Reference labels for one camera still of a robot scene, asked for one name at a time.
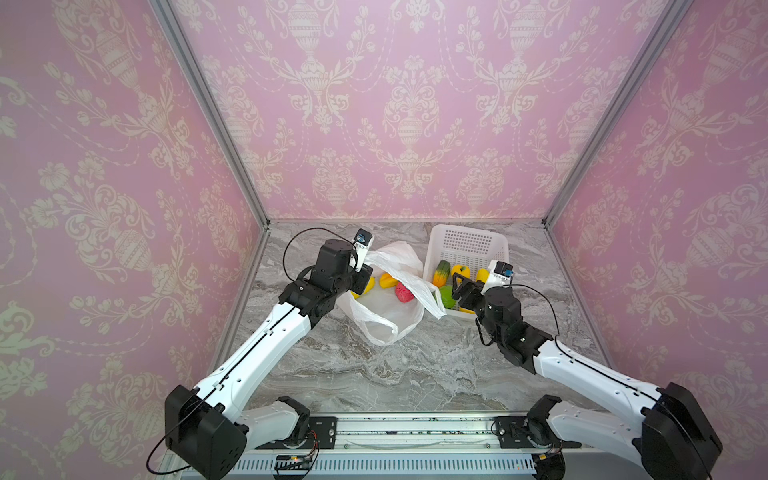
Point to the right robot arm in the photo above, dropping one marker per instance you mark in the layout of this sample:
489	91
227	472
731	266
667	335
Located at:
664	430

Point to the white perforated plastic basket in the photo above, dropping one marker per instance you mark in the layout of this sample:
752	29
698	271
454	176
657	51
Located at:
474	248

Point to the white plastic bag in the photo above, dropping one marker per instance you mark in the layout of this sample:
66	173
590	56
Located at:
379	314

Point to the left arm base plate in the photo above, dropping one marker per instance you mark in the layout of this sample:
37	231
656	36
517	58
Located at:
316	431

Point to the red fruit toy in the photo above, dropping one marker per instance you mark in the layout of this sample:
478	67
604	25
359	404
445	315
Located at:
403	294

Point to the green pepper toy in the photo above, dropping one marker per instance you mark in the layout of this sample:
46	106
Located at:
445	293

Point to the green yellow mango toy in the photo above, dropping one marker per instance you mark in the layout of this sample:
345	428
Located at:
441	273

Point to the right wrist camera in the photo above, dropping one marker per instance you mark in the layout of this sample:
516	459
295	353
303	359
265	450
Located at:
500	274

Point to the white vent grille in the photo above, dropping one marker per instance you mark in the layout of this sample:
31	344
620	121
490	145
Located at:
420	464

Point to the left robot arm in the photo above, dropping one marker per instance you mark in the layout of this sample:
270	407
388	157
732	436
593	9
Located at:
229	388

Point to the right aluminium corner post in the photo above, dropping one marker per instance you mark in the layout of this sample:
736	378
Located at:
659	36

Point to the yellow banana toy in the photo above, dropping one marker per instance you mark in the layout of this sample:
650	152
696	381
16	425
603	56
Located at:
369	286

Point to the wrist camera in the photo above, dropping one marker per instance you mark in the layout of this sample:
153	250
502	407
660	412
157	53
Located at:
363	240
500	274

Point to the aluminium front rail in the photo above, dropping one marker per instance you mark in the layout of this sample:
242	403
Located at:
420	429

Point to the yellow bell pepper toy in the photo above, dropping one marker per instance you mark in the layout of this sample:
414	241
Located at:
461	270

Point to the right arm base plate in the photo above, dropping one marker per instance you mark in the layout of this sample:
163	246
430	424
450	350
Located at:
514	432

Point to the left aluminium corner post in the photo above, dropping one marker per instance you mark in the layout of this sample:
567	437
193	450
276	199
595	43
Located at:
202	92

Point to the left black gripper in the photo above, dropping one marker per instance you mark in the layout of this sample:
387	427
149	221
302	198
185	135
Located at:
363	277

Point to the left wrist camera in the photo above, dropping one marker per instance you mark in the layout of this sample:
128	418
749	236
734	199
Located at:
363	240

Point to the aluminium corner post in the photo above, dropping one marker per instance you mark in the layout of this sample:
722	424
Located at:
202	92
659	36

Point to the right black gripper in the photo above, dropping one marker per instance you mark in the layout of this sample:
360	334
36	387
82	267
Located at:
467	292

